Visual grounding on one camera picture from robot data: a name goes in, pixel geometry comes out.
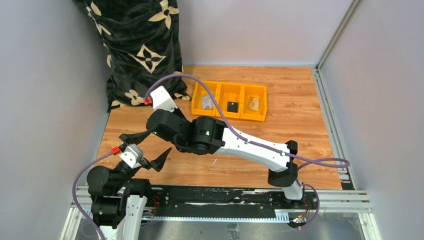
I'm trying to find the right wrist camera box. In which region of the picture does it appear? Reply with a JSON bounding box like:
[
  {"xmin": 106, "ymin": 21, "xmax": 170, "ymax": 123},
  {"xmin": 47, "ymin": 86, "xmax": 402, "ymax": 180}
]
[{"xmin": 150, "ymin": 86, "xmax": 178, "ymax": 113}]

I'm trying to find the black floral blanket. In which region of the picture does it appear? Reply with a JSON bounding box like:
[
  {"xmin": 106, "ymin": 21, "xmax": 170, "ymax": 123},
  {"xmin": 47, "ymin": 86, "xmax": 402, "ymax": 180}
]
[{"xmin": 76, "ymin": 0, "xmax": 183, "ymax": 110}]

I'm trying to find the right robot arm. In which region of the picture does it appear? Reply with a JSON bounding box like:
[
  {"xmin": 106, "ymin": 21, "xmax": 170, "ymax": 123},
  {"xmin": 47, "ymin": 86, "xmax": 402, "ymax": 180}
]
[{"xmin": 146, "ymin": 109, "xmax": 304, "ymax": 201}]

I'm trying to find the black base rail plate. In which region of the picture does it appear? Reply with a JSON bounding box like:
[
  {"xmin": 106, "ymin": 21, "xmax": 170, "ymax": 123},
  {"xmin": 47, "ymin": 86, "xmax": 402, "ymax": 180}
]
[{"xmin": 145, "ymin": 185, "xmax": 318, "ymax": 219}]

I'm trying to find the black card in bin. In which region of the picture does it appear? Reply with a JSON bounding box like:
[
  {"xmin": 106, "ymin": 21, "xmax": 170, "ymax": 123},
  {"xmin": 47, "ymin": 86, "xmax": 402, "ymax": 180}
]
[{"xmin": 226, "ymin": 101, "xmax": 239, "ymax": 113}]

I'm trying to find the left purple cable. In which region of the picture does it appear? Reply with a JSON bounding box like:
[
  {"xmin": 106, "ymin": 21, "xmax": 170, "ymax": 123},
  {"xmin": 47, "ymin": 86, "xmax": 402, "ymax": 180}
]
[{"xmin": 72, "ymin": 147, "xmax": 120, "ymax": 240}]

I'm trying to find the aluminium frame rail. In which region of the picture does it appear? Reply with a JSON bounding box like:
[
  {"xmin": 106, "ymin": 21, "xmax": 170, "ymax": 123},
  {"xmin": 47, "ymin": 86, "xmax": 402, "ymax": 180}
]
[{"xmin": 59, "ymin": 185, "xmax": 382, "ymax": 240}]

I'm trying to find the grey card in bin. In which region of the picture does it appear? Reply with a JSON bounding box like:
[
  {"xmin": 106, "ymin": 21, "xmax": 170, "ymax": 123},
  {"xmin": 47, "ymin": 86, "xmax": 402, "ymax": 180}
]
[{"xmin": 201, "ymin": 94, "xmax": 215, "ymax": 110}]

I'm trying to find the middle yellow bin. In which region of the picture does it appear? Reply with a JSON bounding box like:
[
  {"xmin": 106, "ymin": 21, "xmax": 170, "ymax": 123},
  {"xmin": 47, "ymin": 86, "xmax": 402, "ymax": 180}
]
[{"xmin": 217, "ymin": 82, "xmax": 245, "ymax": 119}]

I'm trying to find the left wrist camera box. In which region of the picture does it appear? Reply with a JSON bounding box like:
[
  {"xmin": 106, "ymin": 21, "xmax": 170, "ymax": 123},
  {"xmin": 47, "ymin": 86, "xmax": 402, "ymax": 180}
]
[{"xmin": 119, "ymin": 144, "xmax": 144, "ymax": 167}]

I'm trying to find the right yellow bin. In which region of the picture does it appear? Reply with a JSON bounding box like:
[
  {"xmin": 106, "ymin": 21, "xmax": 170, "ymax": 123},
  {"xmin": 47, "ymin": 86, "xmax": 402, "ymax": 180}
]
[{"xmin": 240, "ymin": 84, "xmax": 268, "ymax": 122}]

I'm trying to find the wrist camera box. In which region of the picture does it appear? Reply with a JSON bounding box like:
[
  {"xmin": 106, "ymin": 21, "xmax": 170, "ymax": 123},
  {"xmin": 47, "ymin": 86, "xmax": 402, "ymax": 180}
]
[
  {"xmin": 119, "ymin": 144, "xmax": 144, "ymax": 167},
  {"xmin": 150, "ymin": 86, "xmax": 178, "ymax": 113}
]

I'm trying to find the tan card in bin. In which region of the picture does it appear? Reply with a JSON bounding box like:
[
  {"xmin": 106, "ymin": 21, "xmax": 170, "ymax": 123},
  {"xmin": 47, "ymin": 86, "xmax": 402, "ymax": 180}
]
[{"xmin": 247, "ymin": 96, "xmax": 260, "ymax": 112}]

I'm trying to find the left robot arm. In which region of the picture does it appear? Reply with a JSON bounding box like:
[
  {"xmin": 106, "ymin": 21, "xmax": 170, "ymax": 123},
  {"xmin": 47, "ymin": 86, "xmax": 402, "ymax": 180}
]
[{"xmin": 86, "ymin": 131, "xmax": 172, "ymax": 240}]

